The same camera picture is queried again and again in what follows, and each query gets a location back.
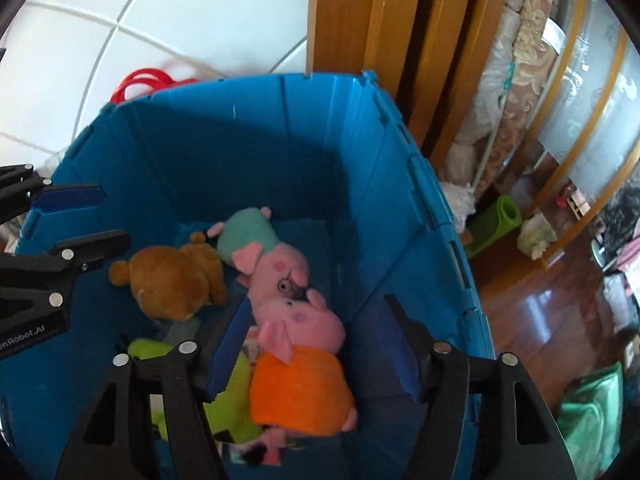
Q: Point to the green yoga mat roll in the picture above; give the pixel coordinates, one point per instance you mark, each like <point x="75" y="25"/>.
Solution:
<point x="495" y="225"/>

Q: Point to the red toy suitcase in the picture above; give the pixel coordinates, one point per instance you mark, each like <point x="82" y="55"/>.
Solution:
<point x="150" y="80"/>

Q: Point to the teal dress pig plush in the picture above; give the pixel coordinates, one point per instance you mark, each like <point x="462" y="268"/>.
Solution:
<point x="270" y="255"/>

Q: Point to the brown bear plush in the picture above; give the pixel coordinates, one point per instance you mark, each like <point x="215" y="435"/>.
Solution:
<point x="170" y="280"/>

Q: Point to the green plastic bag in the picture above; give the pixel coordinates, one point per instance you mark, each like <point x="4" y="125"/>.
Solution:
<point x="592" y="420"/>

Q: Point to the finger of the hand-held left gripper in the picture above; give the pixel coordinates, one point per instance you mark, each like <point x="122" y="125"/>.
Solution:
<point x="67" y="198"/>
<point x="75" y="252"/>

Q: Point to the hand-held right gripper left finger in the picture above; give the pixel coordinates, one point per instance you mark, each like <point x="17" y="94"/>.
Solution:
<point x="227" y="355"/>

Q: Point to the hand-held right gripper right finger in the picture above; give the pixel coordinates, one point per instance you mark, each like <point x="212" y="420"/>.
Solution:
<point x="402" y="355"/>

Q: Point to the green bird plush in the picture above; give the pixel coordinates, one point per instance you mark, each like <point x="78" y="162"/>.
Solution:
<point x="230" y="405"/>

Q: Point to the pile of clothes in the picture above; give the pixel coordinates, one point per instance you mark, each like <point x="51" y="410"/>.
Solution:
<point x="617" y="260"/>

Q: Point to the blue plastic crate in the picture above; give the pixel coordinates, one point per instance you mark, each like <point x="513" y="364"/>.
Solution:
<point x="300" y="160"/>

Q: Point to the small red toy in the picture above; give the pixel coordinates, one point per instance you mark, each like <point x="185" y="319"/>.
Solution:
<point x="574" y="201"/>

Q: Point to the stacked folded bedding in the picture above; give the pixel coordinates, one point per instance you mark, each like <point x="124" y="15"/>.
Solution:
<point x="520" y="60"/>

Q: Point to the crumpled white bag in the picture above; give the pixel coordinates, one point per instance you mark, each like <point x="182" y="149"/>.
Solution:
<point x="537" y="235"/>

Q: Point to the orange dress pig plush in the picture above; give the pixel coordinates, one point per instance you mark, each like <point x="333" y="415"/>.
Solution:
<point x="300" y="390"/>

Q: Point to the wooden wardrobe frame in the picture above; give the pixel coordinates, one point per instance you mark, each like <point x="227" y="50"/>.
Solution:
<point x="400" y="35"/>

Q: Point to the glass sliding wardrobe door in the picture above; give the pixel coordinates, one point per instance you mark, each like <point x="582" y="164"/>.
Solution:
<point x="590" y="110"/>

